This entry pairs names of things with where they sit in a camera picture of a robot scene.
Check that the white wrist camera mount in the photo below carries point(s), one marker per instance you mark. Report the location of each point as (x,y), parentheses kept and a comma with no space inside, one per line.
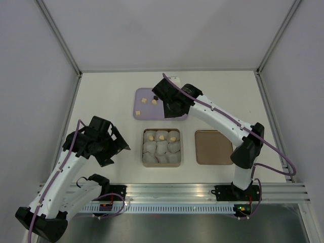
(175,80)

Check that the gold tin box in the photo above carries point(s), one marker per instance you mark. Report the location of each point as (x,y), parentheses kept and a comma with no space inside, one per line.
(161,154)

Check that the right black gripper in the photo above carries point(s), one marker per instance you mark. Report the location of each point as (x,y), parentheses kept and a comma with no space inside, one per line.
(169,114)

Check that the aluminium rail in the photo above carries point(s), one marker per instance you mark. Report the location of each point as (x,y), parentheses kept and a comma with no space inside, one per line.
(272,193)

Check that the gold tin lid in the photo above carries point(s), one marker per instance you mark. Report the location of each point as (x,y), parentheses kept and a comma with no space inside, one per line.
(212,148)

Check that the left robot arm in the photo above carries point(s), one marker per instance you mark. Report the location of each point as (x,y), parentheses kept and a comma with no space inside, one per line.
(47,216)

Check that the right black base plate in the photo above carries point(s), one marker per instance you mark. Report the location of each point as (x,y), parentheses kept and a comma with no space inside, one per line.
(232,193)

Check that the purple tray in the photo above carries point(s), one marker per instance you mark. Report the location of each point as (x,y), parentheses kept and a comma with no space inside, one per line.
(148,110)

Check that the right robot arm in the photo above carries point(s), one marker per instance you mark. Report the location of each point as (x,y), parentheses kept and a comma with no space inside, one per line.
(245,137)

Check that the white slotted cable duct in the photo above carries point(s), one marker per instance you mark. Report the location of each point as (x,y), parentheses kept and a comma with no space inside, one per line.
(159,209)

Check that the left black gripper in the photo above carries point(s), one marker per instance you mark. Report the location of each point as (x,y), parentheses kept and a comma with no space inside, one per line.
(120,144)

